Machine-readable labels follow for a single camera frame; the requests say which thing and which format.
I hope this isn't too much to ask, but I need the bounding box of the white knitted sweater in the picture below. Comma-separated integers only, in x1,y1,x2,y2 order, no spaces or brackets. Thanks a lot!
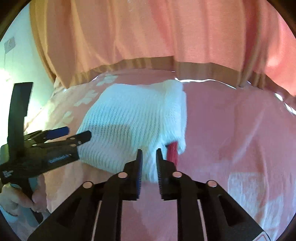
78,80,187,182

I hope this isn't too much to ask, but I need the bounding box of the left hand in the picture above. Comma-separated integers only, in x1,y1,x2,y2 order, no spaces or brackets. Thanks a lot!
1,184,47,216

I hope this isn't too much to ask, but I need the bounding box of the pink curtain brown hem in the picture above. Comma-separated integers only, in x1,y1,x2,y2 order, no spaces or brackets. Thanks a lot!
30,1,295,96

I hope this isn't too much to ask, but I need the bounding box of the white wall socket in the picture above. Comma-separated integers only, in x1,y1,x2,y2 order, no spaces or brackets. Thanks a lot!
4,37,16,54

